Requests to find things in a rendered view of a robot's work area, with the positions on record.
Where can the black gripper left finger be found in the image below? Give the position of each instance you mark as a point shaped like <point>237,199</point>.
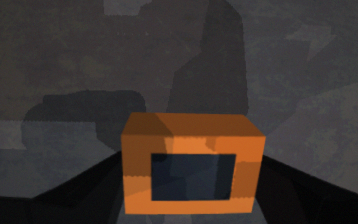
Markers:
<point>95,196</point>

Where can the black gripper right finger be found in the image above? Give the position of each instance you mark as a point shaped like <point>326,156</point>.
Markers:
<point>289,196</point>

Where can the orange block with dark square face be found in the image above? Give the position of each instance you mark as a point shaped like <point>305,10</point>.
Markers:
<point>183,163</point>

